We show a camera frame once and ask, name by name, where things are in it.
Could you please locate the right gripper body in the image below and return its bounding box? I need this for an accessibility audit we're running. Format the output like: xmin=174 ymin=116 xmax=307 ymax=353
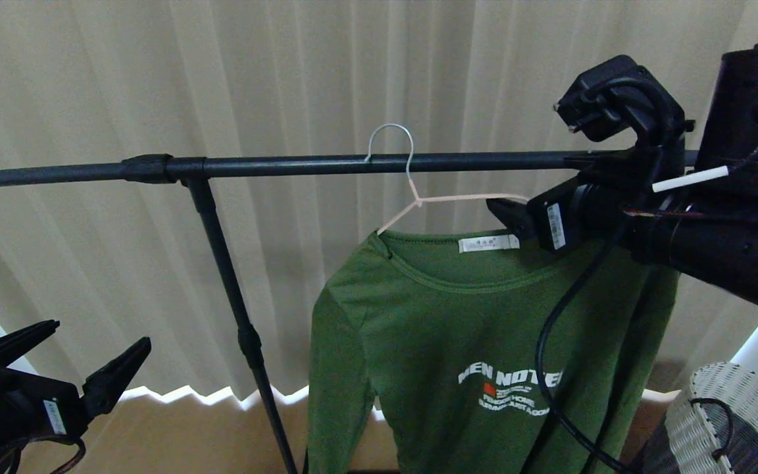
xmin=526 ymin=180 xmax=758 ymax=311

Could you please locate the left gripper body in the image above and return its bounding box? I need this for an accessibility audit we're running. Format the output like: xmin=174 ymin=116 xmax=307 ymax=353
xmin=0 ymin=364 xmax=88 ymax=463

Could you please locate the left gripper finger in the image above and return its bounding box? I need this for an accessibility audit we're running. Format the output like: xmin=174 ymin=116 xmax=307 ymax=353
xmin=0 ymin=319 xmax=62 ymax=369
xmin=81 ymin=336 xmax=153 ymax=423

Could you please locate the pink clothes hanger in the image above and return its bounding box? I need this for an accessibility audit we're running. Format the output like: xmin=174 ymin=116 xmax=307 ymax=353
xmin=364 ymin=122 xmax=532 ymax=236

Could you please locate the green printed T-shirt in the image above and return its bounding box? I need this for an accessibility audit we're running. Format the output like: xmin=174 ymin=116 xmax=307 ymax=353
xmin=306 ymin=228 xmax=681 ymax=474

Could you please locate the white laundry basket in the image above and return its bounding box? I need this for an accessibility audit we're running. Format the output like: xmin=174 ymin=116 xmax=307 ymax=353
xmin=641 ymin=360 xmax=758 ymax=474

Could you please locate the black clothes rack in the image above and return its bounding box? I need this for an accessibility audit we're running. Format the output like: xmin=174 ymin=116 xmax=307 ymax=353
xmin=0 ymin=149 xmax=700 ymax=474

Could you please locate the beige curtain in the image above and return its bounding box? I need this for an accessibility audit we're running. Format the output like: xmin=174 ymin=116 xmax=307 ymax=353
xmin=0 ymin=0 xmax=758 ymax=412

